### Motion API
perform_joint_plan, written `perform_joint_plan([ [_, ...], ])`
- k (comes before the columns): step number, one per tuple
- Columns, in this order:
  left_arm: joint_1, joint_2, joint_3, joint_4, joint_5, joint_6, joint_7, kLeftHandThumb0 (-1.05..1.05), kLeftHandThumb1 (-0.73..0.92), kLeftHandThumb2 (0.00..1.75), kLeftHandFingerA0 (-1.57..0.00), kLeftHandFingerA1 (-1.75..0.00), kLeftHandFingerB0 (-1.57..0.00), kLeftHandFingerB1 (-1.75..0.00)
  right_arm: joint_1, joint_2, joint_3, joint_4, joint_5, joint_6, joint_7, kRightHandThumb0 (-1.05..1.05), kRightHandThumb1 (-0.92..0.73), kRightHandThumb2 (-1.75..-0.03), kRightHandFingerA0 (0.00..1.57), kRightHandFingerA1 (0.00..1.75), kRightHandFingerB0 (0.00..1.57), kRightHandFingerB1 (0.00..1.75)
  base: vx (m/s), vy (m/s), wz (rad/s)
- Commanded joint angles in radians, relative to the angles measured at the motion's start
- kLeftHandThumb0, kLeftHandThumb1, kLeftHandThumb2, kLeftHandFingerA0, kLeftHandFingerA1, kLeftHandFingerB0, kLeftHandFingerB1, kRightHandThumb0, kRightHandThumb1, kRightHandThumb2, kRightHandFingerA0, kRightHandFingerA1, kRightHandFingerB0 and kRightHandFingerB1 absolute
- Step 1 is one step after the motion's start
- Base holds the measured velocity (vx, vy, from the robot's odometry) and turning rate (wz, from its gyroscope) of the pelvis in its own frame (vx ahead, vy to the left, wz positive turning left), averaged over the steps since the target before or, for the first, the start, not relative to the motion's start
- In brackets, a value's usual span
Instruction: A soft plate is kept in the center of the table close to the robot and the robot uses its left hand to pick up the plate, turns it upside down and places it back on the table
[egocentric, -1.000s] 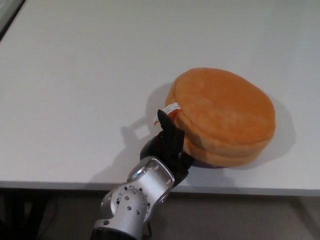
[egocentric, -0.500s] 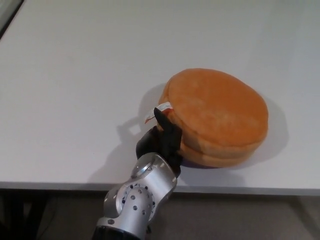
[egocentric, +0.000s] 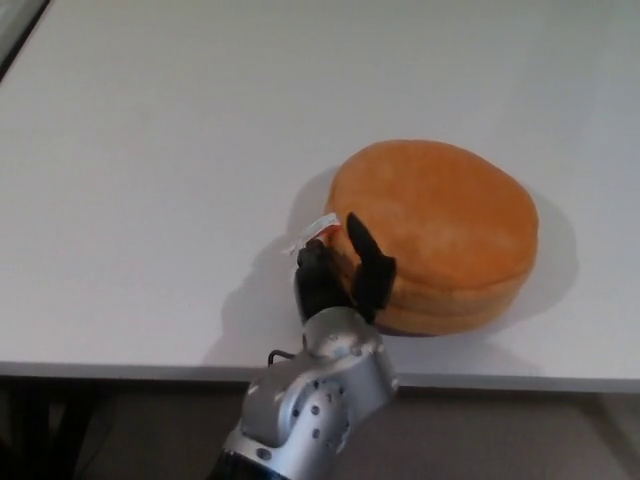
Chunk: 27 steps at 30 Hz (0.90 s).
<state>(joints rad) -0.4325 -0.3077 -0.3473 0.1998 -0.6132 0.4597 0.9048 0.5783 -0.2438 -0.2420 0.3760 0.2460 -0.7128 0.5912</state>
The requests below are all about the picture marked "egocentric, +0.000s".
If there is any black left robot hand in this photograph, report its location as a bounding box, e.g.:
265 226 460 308
292 211 399 325

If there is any orange soft plush plate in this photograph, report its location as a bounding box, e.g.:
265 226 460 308
289 140 540 337

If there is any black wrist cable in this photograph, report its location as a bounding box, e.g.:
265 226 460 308
265 348 301 369

